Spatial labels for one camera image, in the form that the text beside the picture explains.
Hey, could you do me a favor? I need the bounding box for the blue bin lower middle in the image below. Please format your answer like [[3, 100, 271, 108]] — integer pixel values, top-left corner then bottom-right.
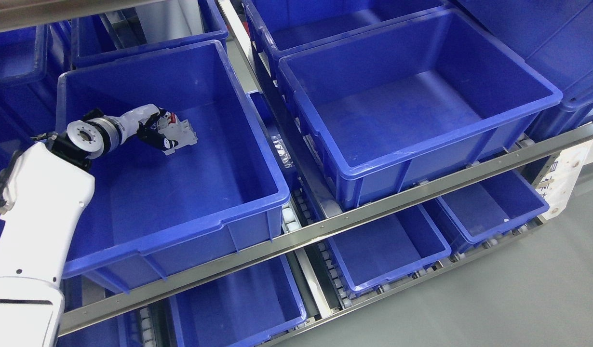
[[326, 204, 451, 299]]

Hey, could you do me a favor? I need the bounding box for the blue bin lower left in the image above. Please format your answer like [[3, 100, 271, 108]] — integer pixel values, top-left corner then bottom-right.
[[169, 255, 307, 347]]

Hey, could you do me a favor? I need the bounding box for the blue bin lower right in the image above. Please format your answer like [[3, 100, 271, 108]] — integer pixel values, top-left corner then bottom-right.
[[422, 171, 550, 253]]

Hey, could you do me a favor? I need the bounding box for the stainless steel shelf rack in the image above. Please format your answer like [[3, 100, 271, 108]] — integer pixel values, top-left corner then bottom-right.
[[2, 0, 593, 347]]

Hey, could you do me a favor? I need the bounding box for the large blue bin right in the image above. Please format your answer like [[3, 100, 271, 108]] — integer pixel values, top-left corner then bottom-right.
[[278, 9, 563, 211]]

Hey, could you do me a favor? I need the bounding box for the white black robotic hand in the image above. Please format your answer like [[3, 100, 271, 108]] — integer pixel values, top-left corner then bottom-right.
[[113, 104, 180, 155]]

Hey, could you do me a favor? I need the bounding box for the large blue bin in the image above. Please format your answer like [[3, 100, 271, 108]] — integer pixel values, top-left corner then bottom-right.
[[56, 40, 289, 293], [278, 9, 563, 211]]

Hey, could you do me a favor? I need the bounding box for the blue bin far left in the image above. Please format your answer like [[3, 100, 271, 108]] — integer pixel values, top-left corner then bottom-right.
[[0, 21, 71, 171]]

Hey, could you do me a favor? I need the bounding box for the blue bin upper middle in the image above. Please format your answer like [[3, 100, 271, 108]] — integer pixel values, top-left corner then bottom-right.
[[242, 0, 452, 78]]

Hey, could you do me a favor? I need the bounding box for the blue bin upper left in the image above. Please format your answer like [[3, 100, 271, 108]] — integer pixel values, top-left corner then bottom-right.
[[72, 0, 229, 68]]

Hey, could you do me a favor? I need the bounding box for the blue bin far right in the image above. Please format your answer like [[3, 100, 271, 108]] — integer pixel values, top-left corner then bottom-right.
[[455, 0, 593, 141]]

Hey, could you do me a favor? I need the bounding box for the grey red circuit breaker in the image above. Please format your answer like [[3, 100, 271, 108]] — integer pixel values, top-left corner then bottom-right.
[[156, 112, 198, 156]]

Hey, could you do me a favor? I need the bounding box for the large blue bin left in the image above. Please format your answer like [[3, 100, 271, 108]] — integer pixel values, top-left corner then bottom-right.
[[56, 40, 289, 293]]

